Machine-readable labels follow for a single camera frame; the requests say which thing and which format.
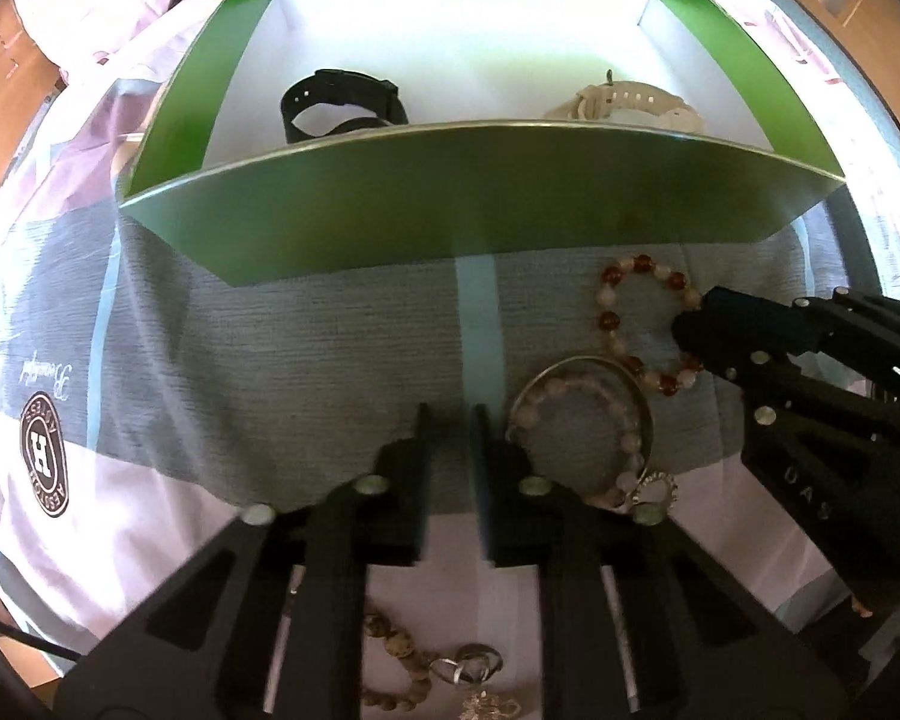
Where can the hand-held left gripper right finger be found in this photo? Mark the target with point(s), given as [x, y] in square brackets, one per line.
[482, 480]

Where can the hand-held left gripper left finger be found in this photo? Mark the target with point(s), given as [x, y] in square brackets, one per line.
[422, 469]

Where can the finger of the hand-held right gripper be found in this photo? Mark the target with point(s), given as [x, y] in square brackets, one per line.
[765, 319]
[720, 352]

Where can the green cardboard box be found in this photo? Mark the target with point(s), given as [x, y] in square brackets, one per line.
[420, 195]

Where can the silver bangle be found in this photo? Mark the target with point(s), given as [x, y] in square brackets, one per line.
[645, 416]

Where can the grey and pink bed sheet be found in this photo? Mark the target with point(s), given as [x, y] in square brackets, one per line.
[270, 360]

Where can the gold brooch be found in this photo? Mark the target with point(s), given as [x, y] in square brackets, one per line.
[487, 706]

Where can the white wristwatch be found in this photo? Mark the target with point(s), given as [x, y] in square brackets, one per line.
[607, 97]

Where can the wooden cabinet with glass panes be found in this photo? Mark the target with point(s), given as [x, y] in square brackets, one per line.
[892, 37]

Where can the black wristwatch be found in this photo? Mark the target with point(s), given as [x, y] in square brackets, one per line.
[345, 82]

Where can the wooden wardrobe door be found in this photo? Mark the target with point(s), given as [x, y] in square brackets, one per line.
[7, 105]

